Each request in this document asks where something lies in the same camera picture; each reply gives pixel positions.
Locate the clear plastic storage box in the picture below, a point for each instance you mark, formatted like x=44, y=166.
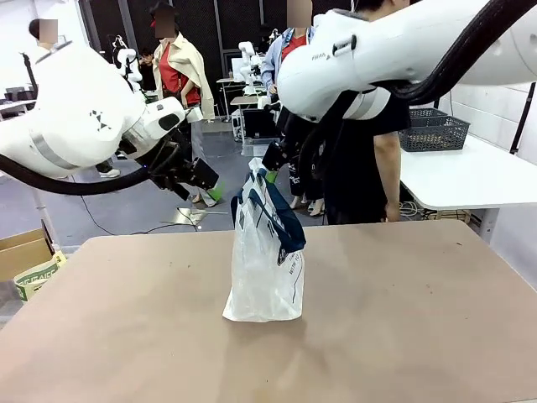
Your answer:
x=260, y=148

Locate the small grey plastic basket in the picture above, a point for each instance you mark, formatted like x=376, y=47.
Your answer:
x=428, y=112

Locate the mannequin with blue shirt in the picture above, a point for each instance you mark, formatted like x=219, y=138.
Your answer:
x=270, y=63

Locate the white computer tower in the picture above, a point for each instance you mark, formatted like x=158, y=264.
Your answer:
x=237, y=126

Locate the background person white collared shirt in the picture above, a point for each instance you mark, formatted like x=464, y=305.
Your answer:
x=44, y=52

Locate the brown cardboard box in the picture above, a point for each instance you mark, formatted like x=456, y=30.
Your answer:
x=21, y=252

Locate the metal mannequin base plate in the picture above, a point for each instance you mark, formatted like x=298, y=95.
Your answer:
x=197, y=216

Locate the large grey plastic basket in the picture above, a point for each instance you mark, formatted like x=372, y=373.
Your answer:
x=436, y=136

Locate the person's right hand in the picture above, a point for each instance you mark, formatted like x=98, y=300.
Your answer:
x=393, y=212

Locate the white side table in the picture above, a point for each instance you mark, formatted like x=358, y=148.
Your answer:
x=461, y=176

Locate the background person in black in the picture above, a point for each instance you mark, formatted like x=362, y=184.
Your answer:
x=147, y=71

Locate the person in black T-shirt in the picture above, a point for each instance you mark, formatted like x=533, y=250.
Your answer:
x=361, y=168

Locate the white table with post leg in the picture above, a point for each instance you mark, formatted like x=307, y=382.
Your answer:
x=44, y=218

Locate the black tripod stand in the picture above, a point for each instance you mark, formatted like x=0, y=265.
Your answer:
x=30, y=75

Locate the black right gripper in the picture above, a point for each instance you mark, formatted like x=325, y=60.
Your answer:
x=277, y=156

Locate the mannequin with beige jacket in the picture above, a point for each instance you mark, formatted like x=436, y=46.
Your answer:
x=180, y=63

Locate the background desk with monitors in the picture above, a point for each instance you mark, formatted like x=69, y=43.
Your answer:
x=17, y=94

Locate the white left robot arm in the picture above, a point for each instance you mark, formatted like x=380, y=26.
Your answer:
x=75, y=117

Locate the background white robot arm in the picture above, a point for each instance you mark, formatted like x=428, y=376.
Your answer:
x=248, y=59
x=128, y=59

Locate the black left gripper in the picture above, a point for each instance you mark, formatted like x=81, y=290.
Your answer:
x=197, y=174

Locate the green printed white carton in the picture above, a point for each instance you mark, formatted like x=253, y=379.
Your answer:
x=38, y=277

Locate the black computer monitor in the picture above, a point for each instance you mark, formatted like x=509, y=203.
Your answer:
x=258, y=124

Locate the black slanted stand pole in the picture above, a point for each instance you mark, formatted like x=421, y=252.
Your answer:
x=522, y=121

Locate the person's right forearm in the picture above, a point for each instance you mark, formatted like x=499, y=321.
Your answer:
x=387, y=168

